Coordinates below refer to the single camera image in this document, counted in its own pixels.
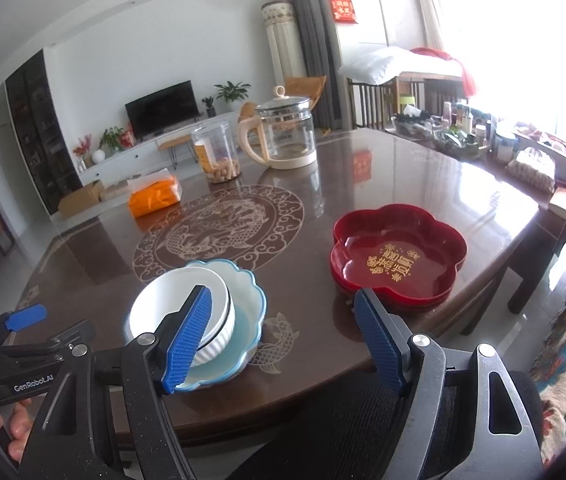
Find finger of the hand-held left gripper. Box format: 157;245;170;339
0;304;47;343
0;320;96;361

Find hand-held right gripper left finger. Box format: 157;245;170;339
18;285;213;480

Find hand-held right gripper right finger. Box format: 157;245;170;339
354;287;544;480

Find white bowl with printed band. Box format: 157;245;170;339
129;266;229;346

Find red flower-shaped plate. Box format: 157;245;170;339
330;255;459;313
332;203;467;306

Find blue scalloped bowl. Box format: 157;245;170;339
124;258;268;392

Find person's left hand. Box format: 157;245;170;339
0;402;34;463

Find cardboard box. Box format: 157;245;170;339
58;180;105;218

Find orange tissue pack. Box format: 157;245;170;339
127;169;184;219

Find red flower branches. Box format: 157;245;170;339
73;135;94;171

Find black display cabinet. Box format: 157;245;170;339
5;50;84;216

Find white television cabinet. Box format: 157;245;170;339
75;110;244;186

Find clear plastic snack jar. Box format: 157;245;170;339
191;121;242;185

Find round wooden stool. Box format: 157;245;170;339
158;134;199;170

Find leafy plant with red box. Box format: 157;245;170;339
99;126;136;153

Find black tray of clutter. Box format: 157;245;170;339
392;110;444;136

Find jar with blue label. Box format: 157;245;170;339
493;130;520;163

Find black television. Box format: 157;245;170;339
124;80;200;138

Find cluster of cosmetic bottles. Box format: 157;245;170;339
440;100;496;146

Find wooden crib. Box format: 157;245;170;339
348;72;464;131

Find large green potted plant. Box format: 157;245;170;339
213;81;253;111

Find orange wooden folding chair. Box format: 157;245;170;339
283;76;328;133

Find white pillow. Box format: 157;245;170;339
339;46;464;86

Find red cloth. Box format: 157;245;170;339
410;47;478;97

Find white standing air conditioner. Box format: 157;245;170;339
261;1;310;111

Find grey curtain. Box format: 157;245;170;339
275;0;344;133

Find white curtain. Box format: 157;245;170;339
408;0;446;51

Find glass kettle cream handle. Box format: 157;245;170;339
237;86;318;170

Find red wall calendar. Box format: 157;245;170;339
328;0;359;24

